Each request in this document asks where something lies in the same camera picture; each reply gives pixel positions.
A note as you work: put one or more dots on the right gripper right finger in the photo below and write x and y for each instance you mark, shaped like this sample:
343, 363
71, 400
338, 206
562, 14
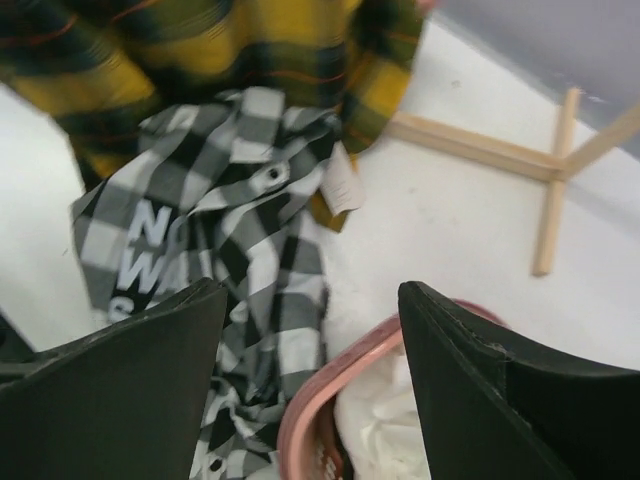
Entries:
494, 404

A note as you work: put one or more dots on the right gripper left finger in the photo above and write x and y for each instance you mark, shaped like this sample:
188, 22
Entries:
124, 402

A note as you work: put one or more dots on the pink plastic laundry basket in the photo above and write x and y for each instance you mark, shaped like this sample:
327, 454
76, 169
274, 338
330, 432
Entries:
309, 443

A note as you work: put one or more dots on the black white checked shirt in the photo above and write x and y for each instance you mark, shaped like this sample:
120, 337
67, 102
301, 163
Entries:
222, 191

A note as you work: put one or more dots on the yellow plaid shirt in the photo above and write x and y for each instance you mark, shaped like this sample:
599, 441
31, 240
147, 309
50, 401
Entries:
98, 68

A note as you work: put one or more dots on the wooden clothes rack frame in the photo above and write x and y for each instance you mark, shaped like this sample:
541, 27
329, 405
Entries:
554, 169

